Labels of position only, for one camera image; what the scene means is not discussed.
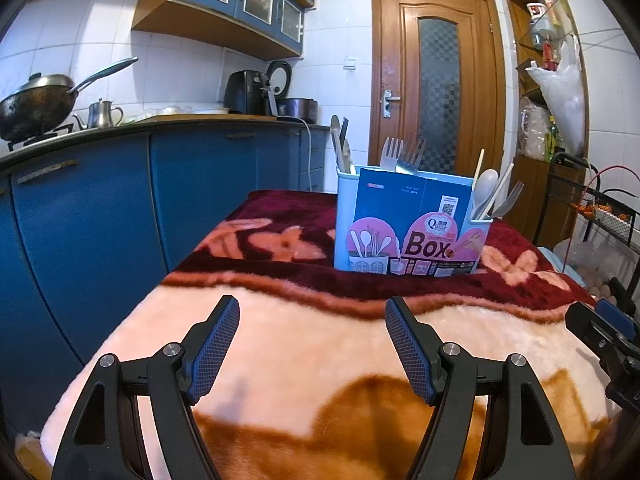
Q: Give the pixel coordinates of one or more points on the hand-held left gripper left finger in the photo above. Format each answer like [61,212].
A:
[215,355]

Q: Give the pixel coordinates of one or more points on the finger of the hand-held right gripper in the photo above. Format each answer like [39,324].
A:
[620,320]
[590,325]

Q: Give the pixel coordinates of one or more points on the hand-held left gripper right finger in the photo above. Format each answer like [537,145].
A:
[410,355]

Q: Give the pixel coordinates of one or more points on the light blue utensil holder box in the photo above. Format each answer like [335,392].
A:
[395,210]

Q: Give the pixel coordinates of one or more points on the stainless steel fork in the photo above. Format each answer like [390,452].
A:
[412,157]
[512,197]
[391,157]

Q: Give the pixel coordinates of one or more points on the white chopstick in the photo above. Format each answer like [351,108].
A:
[502,185]

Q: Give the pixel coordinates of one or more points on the white spoon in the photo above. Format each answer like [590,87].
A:
[485,185]

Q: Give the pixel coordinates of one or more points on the pile of eggs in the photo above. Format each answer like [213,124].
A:
[597,282]

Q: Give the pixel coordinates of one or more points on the clear plastic bag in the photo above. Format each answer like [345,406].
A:
[572,255]

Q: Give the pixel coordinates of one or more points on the red and pink floral blanket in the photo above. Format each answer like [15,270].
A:
[300,340]

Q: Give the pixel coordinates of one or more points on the wooden shelf unit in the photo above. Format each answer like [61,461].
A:
[532,185]

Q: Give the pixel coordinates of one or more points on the blue kitchen base cabinet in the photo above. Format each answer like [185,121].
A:
[90,220]

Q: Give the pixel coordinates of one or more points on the green bottle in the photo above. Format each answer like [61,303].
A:
[553,140]

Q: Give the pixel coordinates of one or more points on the clear plastic jug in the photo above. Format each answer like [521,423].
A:
[531,130]

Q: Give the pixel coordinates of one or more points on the beige bag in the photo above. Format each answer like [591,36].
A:
[32,452]

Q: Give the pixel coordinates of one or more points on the white plastic bag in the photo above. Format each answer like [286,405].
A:
[562,102]

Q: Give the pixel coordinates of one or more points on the black rice cooker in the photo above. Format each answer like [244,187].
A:
[297,108]

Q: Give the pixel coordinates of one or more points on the black air fryer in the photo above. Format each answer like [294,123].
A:
[245,92]

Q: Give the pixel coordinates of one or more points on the stainless steel kettle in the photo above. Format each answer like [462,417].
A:
[102,115]

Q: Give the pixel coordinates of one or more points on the red bottle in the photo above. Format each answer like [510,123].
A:
[549,55]

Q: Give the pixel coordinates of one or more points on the gas stove burner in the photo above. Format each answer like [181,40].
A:
[45,135]

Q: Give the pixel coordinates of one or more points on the wooden door with glass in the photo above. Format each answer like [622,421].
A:
[392,55]

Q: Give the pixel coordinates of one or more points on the dark metal wok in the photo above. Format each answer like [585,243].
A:
[35,112]

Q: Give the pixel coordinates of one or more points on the white and red cup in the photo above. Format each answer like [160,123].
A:
[536,10]

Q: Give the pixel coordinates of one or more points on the metal wok lid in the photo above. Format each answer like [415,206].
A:
[42,82]

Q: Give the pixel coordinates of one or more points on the white wall switch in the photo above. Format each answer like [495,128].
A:
[350,63]

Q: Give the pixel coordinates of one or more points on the blue glass-door wall cabinet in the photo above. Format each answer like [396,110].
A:
[225,0]

